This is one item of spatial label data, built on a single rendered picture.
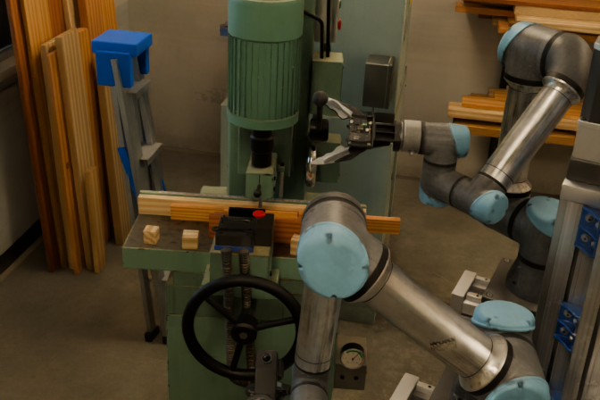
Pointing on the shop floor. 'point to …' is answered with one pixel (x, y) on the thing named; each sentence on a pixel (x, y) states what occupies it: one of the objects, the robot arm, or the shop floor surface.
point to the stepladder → (135, 140)
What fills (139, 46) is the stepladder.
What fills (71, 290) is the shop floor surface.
